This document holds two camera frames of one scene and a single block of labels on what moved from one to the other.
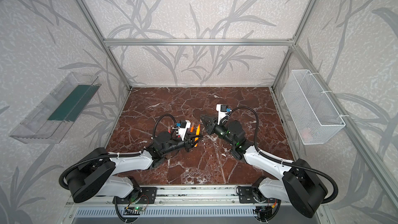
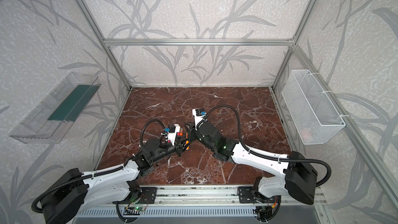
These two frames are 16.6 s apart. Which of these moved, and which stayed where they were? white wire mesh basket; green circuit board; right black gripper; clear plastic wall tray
Moved: right black gripper
Stayed: green circuit board; white wire mesh basket; clear plastic wall tray
